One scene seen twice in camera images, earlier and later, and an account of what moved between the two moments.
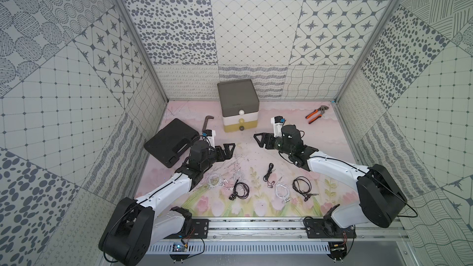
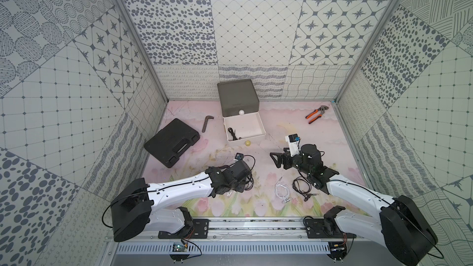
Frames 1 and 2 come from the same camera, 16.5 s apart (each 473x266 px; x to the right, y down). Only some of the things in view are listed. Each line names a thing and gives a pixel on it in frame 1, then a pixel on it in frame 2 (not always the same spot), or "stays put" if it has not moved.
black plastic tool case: (172, 142) stays put
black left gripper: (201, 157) -> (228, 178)
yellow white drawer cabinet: (239, 104) stays put
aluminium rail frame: (284, 236) stays put
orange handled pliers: (322, 108) stays put
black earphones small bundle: (266, 177) -> (233, 135)
